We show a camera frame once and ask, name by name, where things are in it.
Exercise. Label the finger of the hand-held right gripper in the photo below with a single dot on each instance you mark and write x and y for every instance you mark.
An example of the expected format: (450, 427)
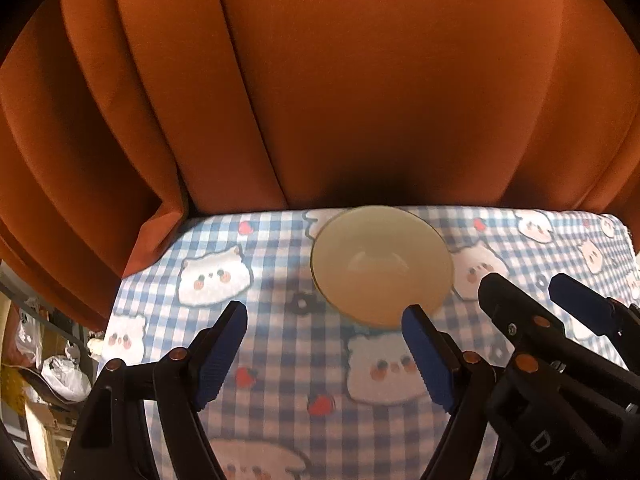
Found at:
(520, 320)
(580, 297)

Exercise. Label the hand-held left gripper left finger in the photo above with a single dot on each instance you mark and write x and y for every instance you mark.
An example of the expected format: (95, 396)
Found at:
(220, 360)

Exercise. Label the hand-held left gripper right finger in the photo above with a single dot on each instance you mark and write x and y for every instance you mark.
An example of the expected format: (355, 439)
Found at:
(425, 355)

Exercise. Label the white blue floral bowl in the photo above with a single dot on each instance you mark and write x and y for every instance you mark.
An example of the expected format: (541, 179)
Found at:
(380, 265)

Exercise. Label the blue checkered cartoon tablecloth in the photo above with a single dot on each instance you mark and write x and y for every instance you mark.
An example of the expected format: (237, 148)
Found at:
(280, 280)

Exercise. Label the white plastic bag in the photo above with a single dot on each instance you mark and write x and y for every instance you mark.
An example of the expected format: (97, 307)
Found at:
(27, 340)
(62, 377)

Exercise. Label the cardboard box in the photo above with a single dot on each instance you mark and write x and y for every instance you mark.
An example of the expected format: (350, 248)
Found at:
(47, 430)

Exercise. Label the orange curtain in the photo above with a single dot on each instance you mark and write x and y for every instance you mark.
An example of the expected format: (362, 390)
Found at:
(320, 85)

